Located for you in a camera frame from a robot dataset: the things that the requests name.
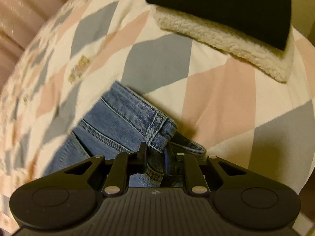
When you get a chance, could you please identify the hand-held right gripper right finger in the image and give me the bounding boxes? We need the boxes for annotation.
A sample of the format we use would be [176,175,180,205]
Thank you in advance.
[164,147,244,195]

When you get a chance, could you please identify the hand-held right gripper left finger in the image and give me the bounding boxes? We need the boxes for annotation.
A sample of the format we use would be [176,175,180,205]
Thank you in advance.
[63,142,148,195]

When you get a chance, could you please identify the blue denim jeans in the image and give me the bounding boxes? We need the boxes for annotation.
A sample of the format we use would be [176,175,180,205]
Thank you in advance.
[45,80,208,188]

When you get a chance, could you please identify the checkered pink grey quilt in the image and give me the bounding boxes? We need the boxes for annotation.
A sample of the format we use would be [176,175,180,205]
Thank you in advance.
[0,0,315,218]

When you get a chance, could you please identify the white fleece garment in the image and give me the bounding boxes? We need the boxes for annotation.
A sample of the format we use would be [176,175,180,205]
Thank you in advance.
[152,6,295,83]

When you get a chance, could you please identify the black folded garment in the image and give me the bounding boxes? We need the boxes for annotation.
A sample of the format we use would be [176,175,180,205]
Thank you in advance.
[145,0,292,51]

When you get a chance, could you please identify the pink curtain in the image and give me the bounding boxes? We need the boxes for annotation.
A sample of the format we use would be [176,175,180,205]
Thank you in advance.
[0,0,116,90]

